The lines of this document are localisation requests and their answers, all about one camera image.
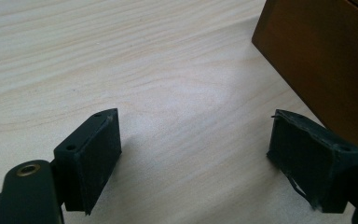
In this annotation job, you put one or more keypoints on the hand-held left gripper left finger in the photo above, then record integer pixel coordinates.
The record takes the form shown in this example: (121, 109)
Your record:
(88, 161)

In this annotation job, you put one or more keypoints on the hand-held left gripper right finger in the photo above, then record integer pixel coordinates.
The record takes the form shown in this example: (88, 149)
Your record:
(307, 158)

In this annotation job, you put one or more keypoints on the brown wooden compartment box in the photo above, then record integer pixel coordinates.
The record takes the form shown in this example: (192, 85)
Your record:
(323, 62)

